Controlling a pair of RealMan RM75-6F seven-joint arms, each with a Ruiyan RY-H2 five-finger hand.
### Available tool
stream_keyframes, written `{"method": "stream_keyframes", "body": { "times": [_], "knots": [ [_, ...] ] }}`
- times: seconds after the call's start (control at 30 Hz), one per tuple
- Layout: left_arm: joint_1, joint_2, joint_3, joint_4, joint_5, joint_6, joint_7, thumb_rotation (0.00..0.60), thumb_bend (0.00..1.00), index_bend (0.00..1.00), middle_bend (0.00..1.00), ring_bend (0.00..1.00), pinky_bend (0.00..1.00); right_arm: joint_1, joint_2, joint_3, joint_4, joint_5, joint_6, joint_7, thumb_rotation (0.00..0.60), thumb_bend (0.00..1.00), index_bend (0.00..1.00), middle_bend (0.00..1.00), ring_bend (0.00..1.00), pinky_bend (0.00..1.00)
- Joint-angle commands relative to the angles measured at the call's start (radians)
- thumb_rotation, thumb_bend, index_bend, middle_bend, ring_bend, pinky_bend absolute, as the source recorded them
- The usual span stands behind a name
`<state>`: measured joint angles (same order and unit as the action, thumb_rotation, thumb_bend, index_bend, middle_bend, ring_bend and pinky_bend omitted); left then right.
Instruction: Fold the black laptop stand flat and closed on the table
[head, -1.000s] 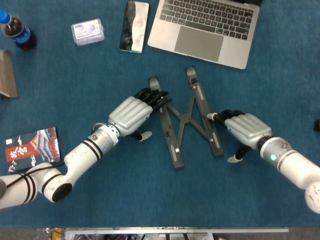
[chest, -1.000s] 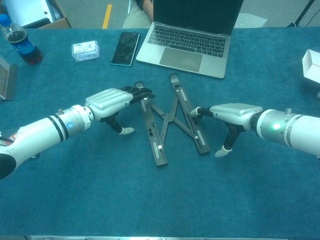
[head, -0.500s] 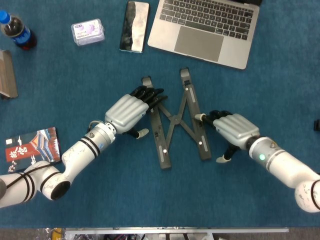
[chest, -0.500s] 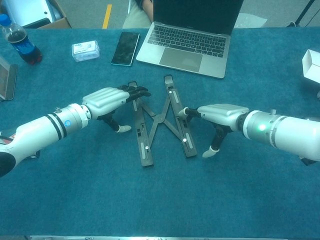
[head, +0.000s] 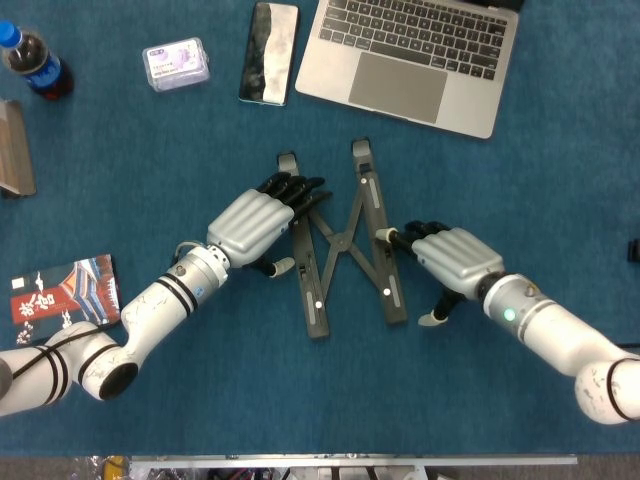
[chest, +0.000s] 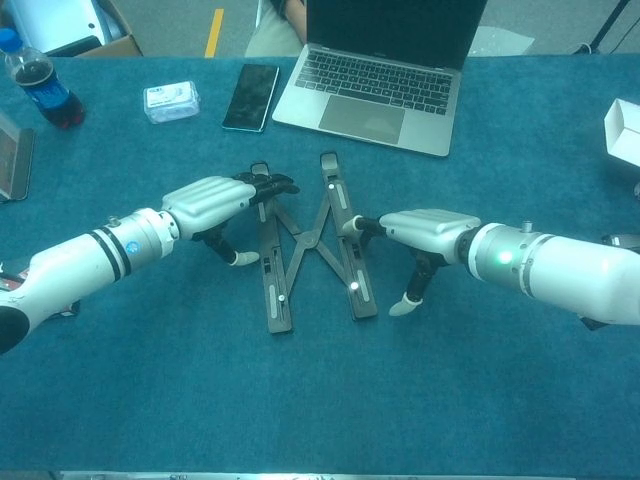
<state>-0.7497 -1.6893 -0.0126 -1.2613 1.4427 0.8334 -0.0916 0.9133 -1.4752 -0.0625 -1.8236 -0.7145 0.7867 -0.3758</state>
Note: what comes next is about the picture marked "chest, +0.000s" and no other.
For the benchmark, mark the black folding laptop stand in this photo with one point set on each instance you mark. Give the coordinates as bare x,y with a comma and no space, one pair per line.
365,302

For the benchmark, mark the grey block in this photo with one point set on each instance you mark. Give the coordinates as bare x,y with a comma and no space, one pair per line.
15,160

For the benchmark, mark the clear plastic bag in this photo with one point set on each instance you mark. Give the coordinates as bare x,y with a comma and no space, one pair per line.
500,42

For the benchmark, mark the seated person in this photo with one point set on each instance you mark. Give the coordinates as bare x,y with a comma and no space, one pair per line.
270,35

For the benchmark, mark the red printed book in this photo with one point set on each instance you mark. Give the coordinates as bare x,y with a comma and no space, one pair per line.
10,282

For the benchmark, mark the cola bottle with blue cap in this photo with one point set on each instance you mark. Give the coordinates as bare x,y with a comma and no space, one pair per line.
45,90

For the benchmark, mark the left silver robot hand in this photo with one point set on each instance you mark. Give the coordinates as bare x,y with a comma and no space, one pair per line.
205,202

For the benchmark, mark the silver laptop computer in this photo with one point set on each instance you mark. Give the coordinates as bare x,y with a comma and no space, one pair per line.
380,120

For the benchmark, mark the grey black small device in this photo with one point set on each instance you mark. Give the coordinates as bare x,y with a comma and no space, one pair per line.
620,240

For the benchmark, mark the black smartphone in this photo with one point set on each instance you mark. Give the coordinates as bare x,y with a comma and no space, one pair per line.
250,97

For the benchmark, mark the teal table cloth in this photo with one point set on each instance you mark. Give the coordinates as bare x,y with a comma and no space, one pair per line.
200,400

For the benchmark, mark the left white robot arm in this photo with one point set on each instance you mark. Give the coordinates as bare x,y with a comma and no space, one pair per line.
75,260

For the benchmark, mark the clear plastic wipes box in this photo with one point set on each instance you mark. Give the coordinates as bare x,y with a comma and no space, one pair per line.
170,102

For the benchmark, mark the open white cardboard box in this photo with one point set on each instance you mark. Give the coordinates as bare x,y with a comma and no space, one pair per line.
625,135

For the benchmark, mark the black tripod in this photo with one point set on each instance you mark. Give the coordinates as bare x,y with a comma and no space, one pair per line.
607,27

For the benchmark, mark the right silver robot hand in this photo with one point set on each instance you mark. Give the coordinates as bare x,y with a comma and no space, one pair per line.
430,230

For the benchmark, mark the brown cardboard box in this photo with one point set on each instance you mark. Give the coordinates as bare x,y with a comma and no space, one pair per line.
115,47

